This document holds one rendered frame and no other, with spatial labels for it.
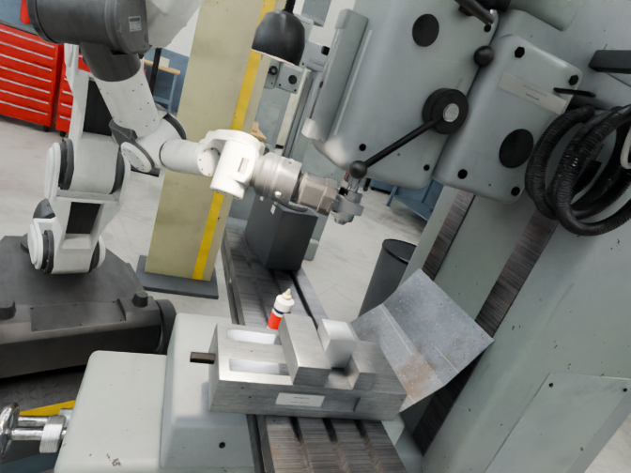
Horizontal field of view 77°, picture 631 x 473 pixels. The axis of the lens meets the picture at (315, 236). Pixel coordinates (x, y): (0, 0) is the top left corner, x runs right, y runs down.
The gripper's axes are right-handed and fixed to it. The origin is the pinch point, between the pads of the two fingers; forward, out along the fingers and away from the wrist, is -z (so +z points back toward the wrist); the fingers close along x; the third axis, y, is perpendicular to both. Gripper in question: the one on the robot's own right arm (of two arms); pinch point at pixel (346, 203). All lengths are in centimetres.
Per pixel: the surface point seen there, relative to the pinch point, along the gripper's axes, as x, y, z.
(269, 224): 34.3, 22.0, 14.5
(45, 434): -17, 61, 42
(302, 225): 32.9, 18.4, 5.1
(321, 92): -5.4, -17.9, 11.7
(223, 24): 157, -33, 73
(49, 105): 383, 95, 298
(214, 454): -21, 49, 9
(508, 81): -7.1, -29.5, -16.4
